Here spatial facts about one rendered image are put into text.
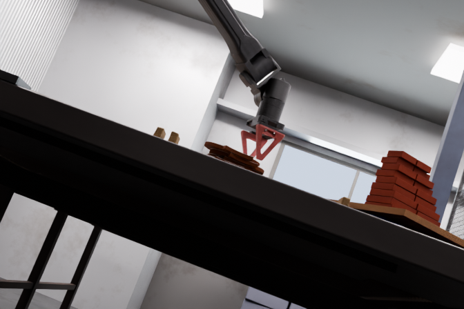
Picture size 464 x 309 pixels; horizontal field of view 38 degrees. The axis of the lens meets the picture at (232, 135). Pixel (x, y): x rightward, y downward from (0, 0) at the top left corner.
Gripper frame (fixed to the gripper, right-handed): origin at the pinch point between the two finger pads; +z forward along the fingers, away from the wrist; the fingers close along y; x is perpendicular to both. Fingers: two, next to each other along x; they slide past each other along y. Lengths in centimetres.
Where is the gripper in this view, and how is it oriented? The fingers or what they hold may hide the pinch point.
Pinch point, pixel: (253, 158)
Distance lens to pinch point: 157.7
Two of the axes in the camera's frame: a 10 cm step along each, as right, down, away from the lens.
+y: -2.8, 1.1, 9.5
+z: -3.3, 9.2, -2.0
